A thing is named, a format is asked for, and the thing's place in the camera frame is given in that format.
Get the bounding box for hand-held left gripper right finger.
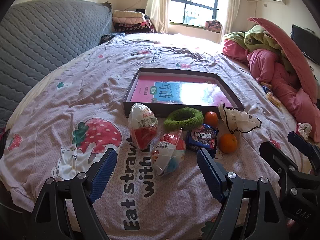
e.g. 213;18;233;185
197;148;290;240

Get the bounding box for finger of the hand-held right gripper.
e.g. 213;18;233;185
259;141;303;188
287;131;320;175

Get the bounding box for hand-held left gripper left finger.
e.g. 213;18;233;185
29;148;118;240

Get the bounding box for orange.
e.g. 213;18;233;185
204;111;219;128
219;133;237;154

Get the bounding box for blue cookie packet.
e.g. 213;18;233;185
186;124;219;158

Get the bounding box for snack packet with blue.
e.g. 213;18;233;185
153;128;187;177

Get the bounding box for white polka-dot scrunchie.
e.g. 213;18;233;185
218;103;262;134

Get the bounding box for red and white snack packet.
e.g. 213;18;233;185
128;102;158;153

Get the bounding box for green fuzzy scrunchie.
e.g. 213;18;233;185
164;107;204;132

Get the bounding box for white floral scrunchie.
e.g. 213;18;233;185
297;123;312;140

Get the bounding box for yellow wafer packet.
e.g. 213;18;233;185
265;92;282;107

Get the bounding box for pink quilt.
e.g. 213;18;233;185
222;39;320;130

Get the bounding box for black television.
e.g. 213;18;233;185
291;24;320;64

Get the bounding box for green blanket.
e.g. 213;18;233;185
223;24;293;70

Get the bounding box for dark patterned pillow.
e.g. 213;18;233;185
101;33;124;45

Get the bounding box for patterned windowsill cushion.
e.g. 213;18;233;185
205;20;223;32

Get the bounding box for grey quilted headboard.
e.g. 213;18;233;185
0;0;113;130

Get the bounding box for dark patterned folded blanket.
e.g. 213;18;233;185
113;21;154;34

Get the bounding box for cream curtain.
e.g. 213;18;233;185
220;0;242;43
146;0;172;34

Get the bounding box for cream folded blanket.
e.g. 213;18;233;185
112;10;146;24

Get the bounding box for black cloth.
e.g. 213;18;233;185
136;9;151;21

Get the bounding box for barred window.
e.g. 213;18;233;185
170;0;227;27

